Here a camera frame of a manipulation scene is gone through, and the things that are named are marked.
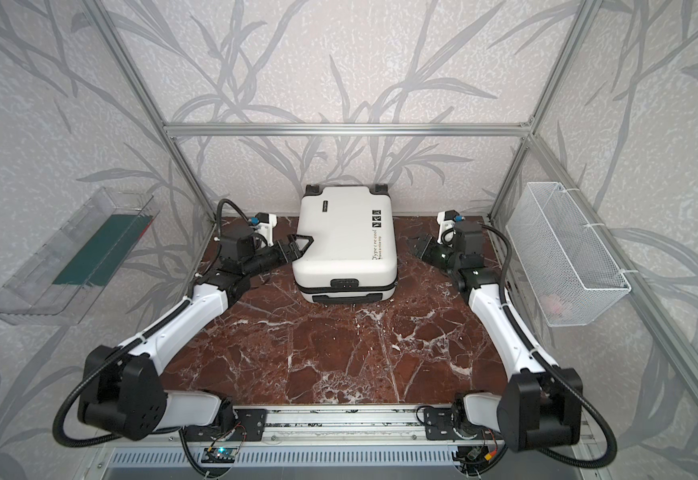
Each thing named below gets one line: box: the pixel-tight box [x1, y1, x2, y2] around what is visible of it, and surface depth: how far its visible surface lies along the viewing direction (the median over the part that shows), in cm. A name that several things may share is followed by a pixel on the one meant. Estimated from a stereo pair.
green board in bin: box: [53, 214, 153, 287], surface depth 68 cm
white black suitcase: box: [292, 184, 399, 304], surface depth 88 cm
